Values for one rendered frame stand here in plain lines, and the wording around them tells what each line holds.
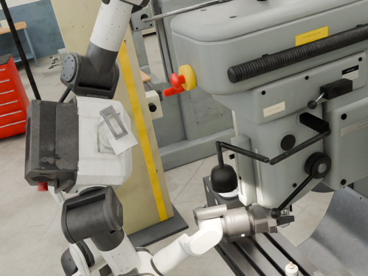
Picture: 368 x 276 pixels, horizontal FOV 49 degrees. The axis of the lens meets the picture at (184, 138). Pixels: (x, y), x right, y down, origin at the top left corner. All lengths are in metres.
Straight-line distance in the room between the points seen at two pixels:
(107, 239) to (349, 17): 0.83
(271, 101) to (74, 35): 1.85
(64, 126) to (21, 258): 2.51
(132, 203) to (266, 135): 2.21
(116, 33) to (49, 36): 8.81
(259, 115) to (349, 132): 0.30
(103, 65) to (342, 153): 0.72
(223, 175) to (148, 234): 2.24
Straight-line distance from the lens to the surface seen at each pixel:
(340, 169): 1.20
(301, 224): 3.18
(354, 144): 1.19
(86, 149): 1.16
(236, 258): 1.59
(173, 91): 1.07
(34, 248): 3.62
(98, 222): 1.13
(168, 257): 1.31
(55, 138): 1.15
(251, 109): 0.96
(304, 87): 1.01
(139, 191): 3.12
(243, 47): 0.87
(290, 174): 1.12
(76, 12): 2.63
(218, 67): 0.87
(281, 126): 1.04
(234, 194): 1.56
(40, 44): 10.02
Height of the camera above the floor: 2.08
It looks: 27 degrees down
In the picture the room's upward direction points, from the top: 11 degrees counter-clockwise
